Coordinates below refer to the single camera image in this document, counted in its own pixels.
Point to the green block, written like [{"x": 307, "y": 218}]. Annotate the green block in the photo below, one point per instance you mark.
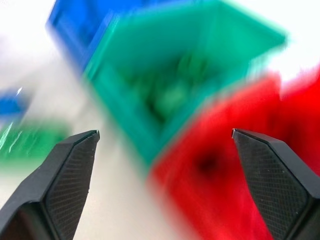
[{"x": 27, "y": 140}]

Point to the red plastic bin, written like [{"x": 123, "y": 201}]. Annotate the red plastic bin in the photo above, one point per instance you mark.
[{"x": 225, "y": 175}]

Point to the blue block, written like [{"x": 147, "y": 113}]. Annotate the blue block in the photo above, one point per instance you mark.
[{"x": 11, "y": 103}]

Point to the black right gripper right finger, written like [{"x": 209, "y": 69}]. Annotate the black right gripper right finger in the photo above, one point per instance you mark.
[{"x": 275, "y": 180}]

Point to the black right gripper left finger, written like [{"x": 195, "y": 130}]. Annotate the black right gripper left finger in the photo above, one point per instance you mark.
[{"x": 57, "y": 180}]

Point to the blue plastic bin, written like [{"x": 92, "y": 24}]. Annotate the blue plastic bin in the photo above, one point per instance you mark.
[{"x": 77, "y": 27}]

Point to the green plastic bin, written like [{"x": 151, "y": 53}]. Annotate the green plastic bin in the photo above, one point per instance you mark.
[{"x": 160, "y": 75}]

